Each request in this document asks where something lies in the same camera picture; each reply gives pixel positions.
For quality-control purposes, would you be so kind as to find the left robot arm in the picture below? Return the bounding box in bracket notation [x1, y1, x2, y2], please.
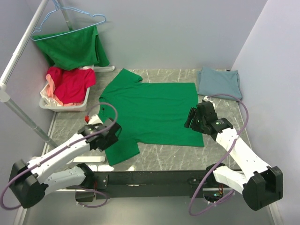
[8, 118, 122, 209]

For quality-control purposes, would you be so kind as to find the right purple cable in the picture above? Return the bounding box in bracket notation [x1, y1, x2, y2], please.
[188, 93, 248, 217]

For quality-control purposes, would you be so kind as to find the green t-shirt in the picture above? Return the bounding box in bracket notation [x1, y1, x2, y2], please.
[98, 69, 204, 166]
[32, 26, 110, 71]

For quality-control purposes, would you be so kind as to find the green t-shirt on hanger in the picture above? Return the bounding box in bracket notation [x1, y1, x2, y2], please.
[32, 26, 110, 71]

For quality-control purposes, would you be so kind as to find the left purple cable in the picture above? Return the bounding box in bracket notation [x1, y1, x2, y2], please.
[0, 102, 119, 210]

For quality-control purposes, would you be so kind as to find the white clothes rack frame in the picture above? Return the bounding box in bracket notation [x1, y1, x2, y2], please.
[0, 0, 115, 165]

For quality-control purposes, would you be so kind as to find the black base beam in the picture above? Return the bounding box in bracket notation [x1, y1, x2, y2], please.
[65, 170, 235, 200]

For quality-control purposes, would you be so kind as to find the pink garment in basket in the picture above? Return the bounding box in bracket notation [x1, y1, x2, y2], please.
[46, 74, 63, 106]

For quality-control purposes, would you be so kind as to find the red t-shirt in basket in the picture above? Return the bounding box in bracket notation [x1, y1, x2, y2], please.
[46, 67, 96, 106]

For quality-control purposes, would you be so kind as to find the aluminium rail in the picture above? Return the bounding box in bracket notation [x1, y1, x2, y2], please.
[13, 186, 86, 225]

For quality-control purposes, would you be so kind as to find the purple cable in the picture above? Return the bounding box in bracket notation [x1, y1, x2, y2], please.
[188, 93, 248, 217]
[0, 102, 119, 210]

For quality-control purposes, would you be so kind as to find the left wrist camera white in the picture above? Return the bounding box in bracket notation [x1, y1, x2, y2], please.
[85, 114, 103, 126]

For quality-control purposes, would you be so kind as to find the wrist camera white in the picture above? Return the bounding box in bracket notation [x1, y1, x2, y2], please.
[85, 114, 103, 126]
[202, 96, 216, 108]

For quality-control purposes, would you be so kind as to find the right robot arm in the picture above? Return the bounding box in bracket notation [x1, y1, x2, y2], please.
[184, 100, 283, 211]

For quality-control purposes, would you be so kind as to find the blue wire hanger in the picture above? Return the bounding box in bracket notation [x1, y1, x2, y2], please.
[30, 0, 107, 42]

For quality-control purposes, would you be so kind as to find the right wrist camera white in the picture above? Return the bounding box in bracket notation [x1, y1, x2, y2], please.
[202, 96, 216, 108]

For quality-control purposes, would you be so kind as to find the white laundry basket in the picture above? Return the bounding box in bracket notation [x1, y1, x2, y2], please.
[40, 66, 94, 111]

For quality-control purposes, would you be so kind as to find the folded blue-grey t-shirt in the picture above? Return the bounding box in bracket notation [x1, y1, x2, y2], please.
[196, 67, 242, 101]

